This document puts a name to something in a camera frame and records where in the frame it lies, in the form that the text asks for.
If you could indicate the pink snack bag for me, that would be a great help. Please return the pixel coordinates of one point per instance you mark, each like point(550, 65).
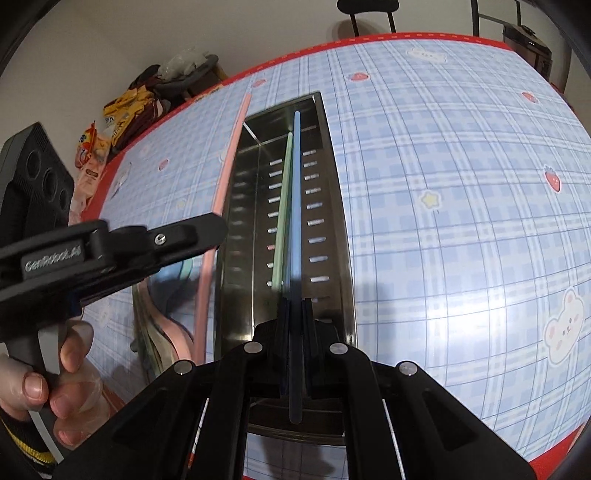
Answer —
point(88, 179)

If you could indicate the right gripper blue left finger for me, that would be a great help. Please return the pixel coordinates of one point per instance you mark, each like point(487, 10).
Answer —
point(283, 344)

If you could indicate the pink spoon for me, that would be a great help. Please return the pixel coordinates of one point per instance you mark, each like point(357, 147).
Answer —
point(178, 337)

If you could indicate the steel utensil tray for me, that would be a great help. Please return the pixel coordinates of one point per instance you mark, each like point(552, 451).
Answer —
point(244, 299)

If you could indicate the yellow snack bags pile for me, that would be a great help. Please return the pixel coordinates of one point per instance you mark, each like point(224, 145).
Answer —
point(131, 114)

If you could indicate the blue plaid table mat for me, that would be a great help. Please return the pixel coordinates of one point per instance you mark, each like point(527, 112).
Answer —
point(392, 207)

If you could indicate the blue spoon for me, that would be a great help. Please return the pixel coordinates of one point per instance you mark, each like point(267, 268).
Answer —
point(163, 286)

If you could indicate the black round stool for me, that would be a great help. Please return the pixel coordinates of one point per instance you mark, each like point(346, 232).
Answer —
point(357, 7)

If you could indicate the black metal rack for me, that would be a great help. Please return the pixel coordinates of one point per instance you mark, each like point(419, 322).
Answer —
point(490, 17)

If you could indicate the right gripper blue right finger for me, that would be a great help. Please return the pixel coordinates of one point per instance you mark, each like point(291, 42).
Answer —
point(309, 345)

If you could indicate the orange snack bag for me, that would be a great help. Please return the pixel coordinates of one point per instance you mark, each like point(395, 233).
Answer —
point(85, 145)

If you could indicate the brown rice cooker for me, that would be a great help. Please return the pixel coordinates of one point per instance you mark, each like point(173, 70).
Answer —
point(526, 44)

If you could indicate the blue chopstick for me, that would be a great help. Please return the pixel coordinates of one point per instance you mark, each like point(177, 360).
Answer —
point(295, 272)

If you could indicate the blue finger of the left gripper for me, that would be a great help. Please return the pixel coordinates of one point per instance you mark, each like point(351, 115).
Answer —
point(184, 235)

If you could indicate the wooden stool with bags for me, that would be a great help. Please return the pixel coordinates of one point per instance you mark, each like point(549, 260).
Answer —
point(185, 75)

